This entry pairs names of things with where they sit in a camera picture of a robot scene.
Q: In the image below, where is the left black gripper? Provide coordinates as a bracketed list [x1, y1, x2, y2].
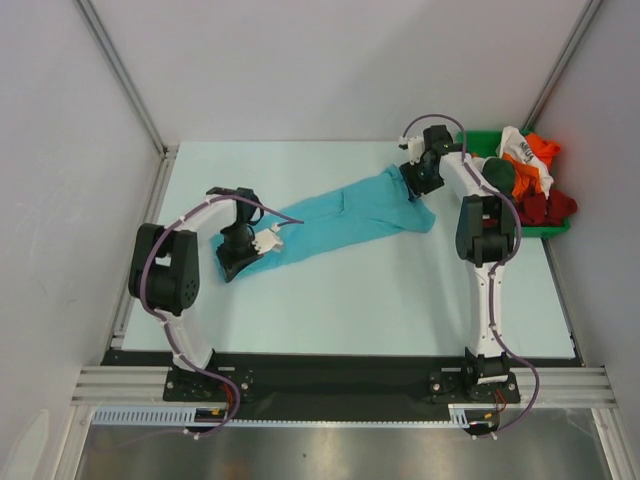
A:
[216, 223, 263, 283]

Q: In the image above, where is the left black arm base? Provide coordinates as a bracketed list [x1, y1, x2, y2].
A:
[162, 365, 255, 403]

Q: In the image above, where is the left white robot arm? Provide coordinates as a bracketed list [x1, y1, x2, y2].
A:
[128, 187, 264, 400]

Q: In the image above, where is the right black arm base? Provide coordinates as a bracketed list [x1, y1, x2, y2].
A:
[428, 348, 521, 405]

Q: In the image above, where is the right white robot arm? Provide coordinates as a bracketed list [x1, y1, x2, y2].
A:
[399, 125, 520, 359]

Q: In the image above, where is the green plastic bin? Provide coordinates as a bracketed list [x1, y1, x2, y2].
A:
[467, 130, 571, 239]

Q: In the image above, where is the dark green t shirt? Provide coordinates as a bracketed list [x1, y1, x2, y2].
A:
[481, 157, 516, 195]

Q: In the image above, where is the white printed t shirt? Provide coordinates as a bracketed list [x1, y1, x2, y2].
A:
[467, 126, 560, 203]

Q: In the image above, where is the orange t shirt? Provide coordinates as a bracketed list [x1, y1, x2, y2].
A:
[496, 127, 561, 202]

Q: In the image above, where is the red t shirt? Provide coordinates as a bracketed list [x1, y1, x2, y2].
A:
[517, 189, 578, 227]

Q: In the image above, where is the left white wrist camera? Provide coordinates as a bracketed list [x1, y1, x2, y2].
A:
[252, 225, 284, 255]

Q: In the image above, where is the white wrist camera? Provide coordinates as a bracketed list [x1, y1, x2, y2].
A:
[398, 135, 425, 165]
[252, 225, 284, 255]

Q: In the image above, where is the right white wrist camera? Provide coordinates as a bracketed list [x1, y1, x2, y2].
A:
[398, 135, 425, 165]

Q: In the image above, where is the left aluminium corner post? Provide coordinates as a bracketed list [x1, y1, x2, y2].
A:
[72, 0, 168, 155]

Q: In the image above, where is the aluminium corner post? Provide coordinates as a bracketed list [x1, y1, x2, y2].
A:
[521, 0, 607, 130]
[72, 0, 168, 155]

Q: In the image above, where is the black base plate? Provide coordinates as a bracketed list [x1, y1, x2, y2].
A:
[101, 350, 581, 421]

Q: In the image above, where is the aluminium front rail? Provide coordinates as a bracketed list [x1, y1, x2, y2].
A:
[71, 366, 617, 409]

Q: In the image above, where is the white cable duct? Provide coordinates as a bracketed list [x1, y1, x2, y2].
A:
[92, 406, 491, 429]

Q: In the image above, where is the right aluminium corner post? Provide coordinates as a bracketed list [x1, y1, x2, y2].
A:
[521, 0, 607, 130]

